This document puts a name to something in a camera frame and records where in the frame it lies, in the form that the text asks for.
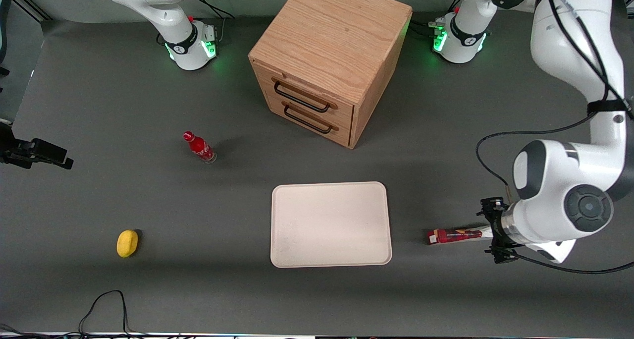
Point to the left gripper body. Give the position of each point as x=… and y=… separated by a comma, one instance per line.
x=495, y=228

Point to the red tartan cookie box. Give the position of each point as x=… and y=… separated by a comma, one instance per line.
x=453, y=236

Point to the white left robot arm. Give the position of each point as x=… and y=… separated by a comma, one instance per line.
x=569, y=56

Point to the white rectangular tray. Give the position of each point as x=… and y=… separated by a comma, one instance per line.
x=329, y=225

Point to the yellow lemon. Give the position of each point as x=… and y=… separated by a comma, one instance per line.
x=127, y=243

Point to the wooden drawer front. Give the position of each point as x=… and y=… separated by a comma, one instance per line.
x=344, y=135
x=344, y=112

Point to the red cola bottle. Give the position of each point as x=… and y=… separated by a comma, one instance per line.
x=199, y=147

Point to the wooden drawer cabinet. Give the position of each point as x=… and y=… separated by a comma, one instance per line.
x=332, y=36

